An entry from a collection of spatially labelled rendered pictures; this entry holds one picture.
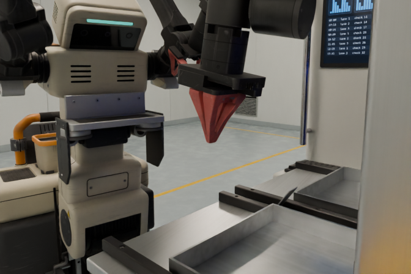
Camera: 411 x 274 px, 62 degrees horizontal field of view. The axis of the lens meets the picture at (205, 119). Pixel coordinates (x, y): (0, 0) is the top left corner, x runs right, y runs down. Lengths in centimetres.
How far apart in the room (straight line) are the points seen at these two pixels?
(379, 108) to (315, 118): 115
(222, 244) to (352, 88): 88
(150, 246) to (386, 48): 49
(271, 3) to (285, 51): 631
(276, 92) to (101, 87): 596
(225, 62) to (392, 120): 24
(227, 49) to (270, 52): 646
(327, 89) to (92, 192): 89
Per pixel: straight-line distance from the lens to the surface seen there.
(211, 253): 57
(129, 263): 55
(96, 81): 97
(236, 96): 45
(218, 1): 43
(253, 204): 72
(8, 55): 82
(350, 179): 97
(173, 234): 64
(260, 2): 40
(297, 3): 39
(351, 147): 134
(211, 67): 43
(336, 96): 134
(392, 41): 22
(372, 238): 25
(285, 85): 669
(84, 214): 99
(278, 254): 59
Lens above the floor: 117
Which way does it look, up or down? 9 degrees down
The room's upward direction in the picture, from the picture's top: straight up
